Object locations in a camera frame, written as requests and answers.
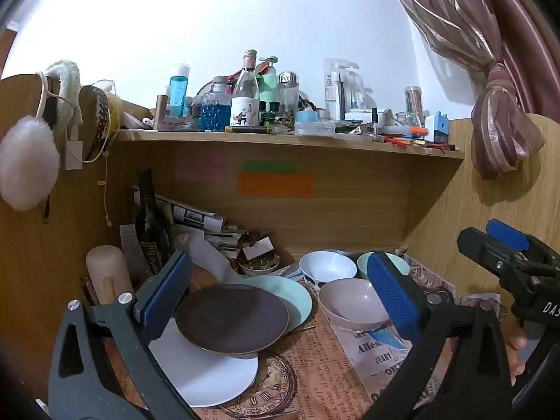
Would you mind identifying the toothbrush pack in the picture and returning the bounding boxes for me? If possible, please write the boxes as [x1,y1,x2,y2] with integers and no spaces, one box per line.
[324,58,366,121]

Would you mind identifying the white lined paper sheet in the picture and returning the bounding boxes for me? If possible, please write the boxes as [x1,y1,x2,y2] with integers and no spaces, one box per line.
[119,224,152,285]

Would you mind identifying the brown tube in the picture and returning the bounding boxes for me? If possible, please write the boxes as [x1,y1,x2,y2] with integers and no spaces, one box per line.
[154,95,169,131]

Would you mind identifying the glass bottle white label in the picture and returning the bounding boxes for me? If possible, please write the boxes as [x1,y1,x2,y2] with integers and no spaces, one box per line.
[230,49,261,127]

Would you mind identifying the white fluffy earmuffs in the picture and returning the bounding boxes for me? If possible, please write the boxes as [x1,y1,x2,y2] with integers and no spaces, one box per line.
[0,59,84,211]

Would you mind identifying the blue toner bottle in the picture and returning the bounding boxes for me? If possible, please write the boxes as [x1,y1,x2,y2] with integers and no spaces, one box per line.
[169,64,191,118]

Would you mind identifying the faceted blue liquid bottle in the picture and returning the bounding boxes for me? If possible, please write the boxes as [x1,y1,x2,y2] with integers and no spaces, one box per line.
[201,76,232,132]

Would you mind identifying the white plate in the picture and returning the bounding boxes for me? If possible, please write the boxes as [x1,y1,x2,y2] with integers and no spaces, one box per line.
[148,319,259,407]

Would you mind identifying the white bowl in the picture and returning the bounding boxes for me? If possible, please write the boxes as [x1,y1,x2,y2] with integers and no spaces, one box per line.
[299,250,358,284]

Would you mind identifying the green sticky note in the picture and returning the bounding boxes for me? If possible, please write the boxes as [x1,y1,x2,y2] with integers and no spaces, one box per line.
[243,161,300,173]

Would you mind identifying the mint green plate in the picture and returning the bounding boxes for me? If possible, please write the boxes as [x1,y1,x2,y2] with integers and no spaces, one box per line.
[238,275,314,334]

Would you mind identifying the wooden shelf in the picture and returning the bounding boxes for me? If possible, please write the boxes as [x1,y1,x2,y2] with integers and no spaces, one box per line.
[111,127,465,160]

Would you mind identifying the clear bottle silver cap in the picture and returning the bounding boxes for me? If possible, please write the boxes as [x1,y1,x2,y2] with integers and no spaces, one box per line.
[278,71,299,117]

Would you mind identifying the brown plate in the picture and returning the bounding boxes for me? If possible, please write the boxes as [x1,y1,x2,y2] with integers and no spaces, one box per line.
[175,283,290,356]

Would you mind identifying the striped pink curtain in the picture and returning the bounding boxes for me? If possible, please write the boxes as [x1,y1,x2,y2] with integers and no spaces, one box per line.
[380,0,560,181]

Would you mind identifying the pile of booklets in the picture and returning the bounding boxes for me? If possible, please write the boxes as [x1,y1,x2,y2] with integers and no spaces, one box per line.
[205,226,246,254]

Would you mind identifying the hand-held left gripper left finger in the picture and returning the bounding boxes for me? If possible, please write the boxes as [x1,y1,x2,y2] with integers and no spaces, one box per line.
[47,250,206,420]

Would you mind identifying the pinkish grey bowl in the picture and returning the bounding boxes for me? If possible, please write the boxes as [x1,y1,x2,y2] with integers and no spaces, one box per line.
[318,278,391,331]

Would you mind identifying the green pump bottle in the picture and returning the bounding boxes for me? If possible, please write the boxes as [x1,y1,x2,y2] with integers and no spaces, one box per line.
[258,56,281,114]

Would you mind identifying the rolled newspapers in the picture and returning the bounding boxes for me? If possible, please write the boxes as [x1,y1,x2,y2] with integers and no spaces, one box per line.
[133,186,226,232]

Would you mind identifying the clear jar of pencils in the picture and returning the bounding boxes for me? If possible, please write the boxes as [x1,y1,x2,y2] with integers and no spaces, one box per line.
[403,86,423,127]

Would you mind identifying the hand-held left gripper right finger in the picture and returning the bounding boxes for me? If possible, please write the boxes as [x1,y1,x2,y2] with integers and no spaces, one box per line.
[363,251,513,420]

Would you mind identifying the person's right hand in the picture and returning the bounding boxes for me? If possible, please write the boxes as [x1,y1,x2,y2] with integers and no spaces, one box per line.
[503,324,528,386]

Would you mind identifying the blue pencil sharpener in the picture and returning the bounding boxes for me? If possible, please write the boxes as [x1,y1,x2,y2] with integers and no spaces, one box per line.
[425,111,450,145]

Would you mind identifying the black metal case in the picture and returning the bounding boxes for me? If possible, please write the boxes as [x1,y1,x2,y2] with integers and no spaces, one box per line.
[81,276,99,307]

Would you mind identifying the dark wine bottle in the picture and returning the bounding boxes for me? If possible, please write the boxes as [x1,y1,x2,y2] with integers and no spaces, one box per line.
[135,167,173,272]

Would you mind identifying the small dish of beads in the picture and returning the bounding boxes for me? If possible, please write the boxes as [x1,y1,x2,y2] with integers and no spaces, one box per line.
[238,254,281,277]

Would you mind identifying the brown patterned headband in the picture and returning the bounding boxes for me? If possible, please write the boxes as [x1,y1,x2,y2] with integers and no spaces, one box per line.
[79,85,113,162]

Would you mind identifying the folded white paper sheet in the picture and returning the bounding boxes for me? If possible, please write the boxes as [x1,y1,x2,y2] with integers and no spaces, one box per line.
[181,232,246,289]

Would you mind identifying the orange sticky note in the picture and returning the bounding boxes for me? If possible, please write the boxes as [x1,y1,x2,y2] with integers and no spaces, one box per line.
[236,171,316,198]

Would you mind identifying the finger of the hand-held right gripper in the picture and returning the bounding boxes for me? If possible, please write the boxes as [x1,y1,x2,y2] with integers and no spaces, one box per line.
[457,226,528,281]
[485,219,547,255]

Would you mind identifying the pink sticky note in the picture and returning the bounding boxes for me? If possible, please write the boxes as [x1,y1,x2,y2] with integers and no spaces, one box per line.
[175,151,228,182]

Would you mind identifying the mint green bowl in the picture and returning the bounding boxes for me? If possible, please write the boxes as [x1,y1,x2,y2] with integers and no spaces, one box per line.
[356,251,412,281]

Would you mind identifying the white charging cable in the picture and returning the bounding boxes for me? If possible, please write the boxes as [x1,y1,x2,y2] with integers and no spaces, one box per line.
[100,153,115,228]

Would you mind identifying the newspaper print mat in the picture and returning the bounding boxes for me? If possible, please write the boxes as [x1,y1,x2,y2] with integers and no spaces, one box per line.
[105,249,504,420]

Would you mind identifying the clear plastic box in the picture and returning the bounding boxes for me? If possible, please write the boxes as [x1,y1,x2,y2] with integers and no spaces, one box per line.
[294,121,337,136]

